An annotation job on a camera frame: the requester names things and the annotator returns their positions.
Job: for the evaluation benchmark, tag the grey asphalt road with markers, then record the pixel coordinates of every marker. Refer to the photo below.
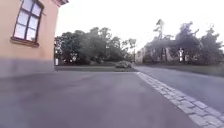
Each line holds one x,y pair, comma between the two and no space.
200,86

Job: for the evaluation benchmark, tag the grass strip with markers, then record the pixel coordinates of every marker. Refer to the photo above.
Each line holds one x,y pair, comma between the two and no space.
83,68

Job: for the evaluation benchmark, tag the grass verge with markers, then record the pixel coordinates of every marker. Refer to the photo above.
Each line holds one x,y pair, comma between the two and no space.
206,70

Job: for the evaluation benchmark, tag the grey cobblestone strip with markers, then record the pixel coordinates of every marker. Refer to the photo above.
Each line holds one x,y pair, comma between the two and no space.
186,105

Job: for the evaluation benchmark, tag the low green bush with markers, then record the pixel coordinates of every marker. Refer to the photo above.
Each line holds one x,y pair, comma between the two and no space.
123,64

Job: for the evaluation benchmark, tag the building behind trees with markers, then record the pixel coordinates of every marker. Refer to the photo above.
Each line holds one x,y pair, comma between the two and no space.
139,56

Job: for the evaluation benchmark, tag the yellow building with dark windows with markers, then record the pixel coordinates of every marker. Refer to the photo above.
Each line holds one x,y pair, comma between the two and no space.
50,33

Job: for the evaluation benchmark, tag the grey asphalt pavement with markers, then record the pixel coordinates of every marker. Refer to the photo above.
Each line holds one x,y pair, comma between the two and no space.
83,100

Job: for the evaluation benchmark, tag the group of trees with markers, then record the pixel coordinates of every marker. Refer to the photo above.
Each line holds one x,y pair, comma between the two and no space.
90,46
206,50

